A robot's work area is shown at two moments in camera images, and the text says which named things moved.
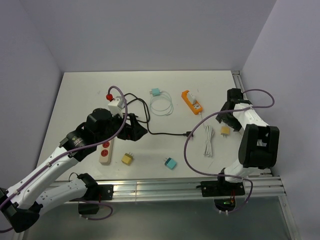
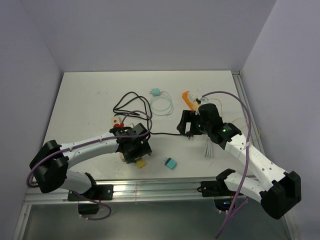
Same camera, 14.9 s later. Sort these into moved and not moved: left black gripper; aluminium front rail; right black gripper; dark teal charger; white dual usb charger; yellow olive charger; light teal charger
Moved: left black gripper; yellow olive charger; right black gripper
Not moved: light teal charger; dark teal charger; aluminium front rail; white dual usb charger
